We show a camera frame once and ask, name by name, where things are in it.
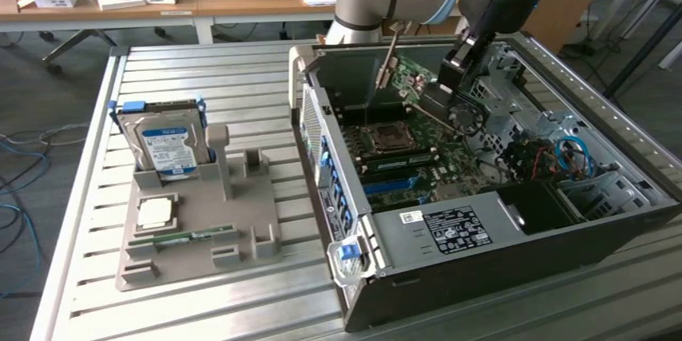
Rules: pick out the silver CPU chip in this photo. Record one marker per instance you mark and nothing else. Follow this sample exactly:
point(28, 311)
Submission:
point(155, 213)

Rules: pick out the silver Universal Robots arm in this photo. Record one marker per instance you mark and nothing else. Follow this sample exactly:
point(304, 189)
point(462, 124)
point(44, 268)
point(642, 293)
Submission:
point(362, 5)

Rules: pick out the green motherboard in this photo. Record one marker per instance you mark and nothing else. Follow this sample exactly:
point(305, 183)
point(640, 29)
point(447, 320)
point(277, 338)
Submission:
point(452, 173)

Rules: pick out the hard disk with blue caddy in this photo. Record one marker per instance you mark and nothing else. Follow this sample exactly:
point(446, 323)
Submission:
point(164, 145)

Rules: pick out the black and grey PC case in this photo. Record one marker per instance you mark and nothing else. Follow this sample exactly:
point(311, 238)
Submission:
point(479, 289)

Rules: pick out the wooden cabinet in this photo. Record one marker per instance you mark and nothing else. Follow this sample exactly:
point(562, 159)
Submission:
point(570, 5)

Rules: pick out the wooden desk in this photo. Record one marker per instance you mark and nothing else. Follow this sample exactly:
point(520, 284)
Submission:
point(80, 13)
point(255, 1)

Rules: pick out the grey plastic parts rack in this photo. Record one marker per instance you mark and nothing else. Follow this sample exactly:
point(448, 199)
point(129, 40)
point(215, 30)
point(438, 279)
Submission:
point(233, 217)

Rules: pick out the grey power supply unit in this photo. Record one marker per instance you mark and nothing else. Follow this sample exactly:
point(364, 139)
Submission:
point(447, 229)

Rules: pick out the silver disk bay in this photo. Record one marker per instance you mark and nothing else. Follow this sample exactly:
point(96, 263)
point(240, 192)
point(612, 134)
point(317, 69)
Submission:
point(607, 197)

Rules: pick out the green graphics card black shroud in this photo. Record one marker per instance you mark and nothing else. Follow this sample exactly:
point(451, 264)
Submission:
point(410, 73)

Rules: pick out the CPU socket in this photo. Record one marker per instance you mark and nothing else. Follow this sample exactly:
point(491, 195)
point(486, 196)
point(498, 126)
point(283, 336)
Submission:
point(388, 137)

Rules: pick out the blue case latch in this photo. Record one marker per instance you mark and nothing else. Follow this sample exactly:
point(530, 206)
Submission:
point(348, 251)

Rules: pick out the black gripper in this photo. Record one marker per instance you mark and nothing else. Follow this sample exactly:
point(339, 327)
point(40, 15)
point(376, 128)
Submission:
point(500, 1)

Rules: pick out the long blue expansion slot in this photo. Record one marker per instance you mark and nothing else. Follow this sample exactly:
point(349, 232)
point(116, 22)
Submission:
point(388, 187)

